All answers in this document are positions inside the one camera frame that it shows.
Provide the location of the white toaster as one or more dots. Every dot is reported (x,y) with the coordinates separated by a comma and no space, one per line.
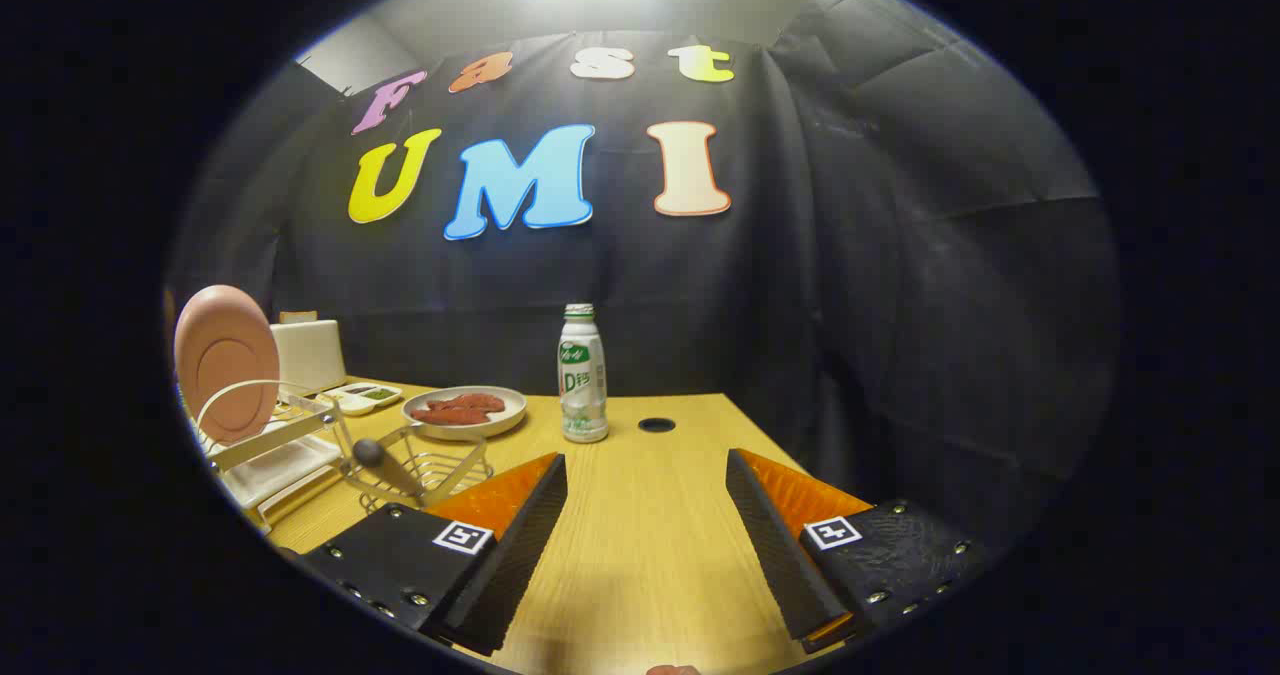
(310,357)

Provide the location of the brown toast slice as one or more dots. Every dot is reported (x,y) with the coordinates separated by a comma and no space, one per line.
(298,316)

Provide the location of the white divided sauce dish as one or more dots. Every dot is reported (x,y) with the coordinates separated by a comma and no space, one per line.
(350,398)

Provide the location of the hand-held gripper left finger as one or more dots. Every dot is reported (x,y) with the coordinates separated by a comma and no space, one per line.
(520,545)

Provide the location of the beige round plate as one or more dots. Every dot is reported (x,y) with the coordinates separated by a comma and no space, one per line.
(505,419)

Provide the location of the white drink bottle green cap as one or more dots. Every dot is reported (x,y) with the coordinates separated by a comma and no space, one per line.
(583,375)

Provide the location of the black backdrop cloth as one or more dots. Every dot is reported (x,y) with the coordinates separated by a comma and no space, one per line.
(850,305)

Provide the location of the pink plate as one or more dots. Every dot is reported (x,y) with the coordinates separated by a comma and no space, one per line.
(225,355)

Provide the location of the red meat piece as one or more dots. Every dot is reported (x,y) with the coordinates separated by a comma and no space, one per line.
(470,401)
(445,416)

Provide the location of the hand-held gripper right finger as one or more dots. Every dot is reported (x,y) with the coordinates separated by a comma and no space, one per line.
(775,555)

